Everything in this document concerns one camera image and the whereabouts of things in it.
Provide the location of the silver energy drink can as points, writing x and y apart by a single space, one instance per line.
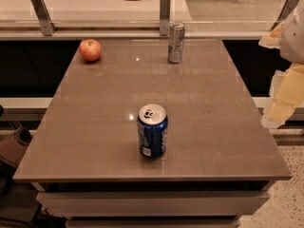
176 40

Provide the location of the grey table drawer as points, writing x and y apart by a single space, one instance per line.
153 204

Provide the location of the red apple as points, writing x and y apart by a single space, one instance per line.
90 49

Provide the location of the left metal bracket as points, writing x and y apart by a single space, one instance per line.
46 26

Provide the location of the metal bracket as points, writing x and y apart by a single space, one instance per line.
164 17
288 7
46 26

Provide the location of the middle metal bracket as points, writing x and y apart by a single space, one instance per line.
164 17

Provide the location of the blue pepsi can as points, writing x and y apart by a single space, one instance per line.
152 130

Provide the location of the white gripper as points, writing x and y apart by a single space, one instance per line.
293 38

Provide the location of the dark object at left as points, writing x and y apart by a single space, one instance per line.
14 147

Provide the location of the right metal bracket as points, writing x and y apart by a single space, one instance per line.
288 7

